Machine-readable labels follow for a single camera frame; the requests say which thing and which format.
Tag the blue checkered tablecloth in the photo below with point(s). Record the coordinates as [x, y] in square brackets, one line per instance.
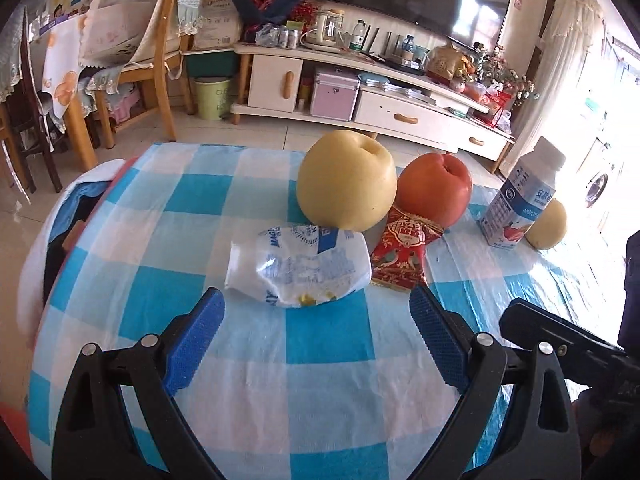
[338, 391]

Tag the pink storage box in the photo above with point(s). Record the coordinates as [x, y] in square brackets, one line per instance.
[335, 94]

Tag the dark wooden chair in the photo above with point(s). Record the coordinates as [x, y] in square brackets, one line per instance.
[24, 109]

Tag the white electric kettle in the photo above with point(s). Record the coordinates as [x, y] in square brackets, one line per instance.
[327, 30]

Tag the green trash bin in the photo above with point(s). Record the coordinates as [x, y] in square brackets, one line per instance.
[212, 97]

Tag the wooden chair with cover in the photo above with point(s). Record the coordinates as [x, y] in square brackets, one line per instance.
[137, 42]

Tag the large yellow pear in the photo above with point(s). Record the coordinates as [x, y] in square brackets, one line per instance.
[346, 180]

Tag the white yogurt bottle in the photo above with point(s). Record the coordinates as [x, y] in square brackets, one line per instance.
[299, 266]

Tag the dining table with cloth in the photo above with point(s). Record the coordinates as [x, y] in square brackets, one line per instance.
[57, 67]

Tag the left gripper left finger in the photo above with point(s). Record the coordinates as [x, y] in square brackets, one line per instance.
[93, 436]

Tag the white TV cabinet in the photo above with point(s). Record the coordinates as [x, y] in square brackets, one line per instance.
[421, 111]

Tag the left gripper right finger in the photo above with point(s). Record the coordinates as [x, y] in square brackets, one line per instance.
[513, 418]

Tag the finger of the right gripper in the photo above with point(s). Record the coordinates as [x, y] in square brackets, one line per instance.
[584, 358]

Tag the red apple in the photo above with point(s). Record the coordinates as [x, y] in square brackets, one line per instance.
[436, 187]

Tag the Ambrosial yogurt carton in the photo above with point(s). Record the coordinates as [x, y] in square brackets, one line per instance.
[523, 197]

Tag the small yellow pear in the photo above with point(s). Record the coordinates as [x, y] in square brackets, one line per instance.
[549, 228]

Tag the red snack wrapper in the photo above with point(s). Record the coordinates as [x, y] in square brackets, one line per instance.
[399, 259]

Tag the pink plastic trash bucket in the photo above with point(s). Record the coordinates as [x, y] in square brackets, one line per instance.
[16, 420]

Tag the white curtain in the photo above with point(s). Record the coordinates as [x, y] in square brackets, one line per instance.
[573, 28]

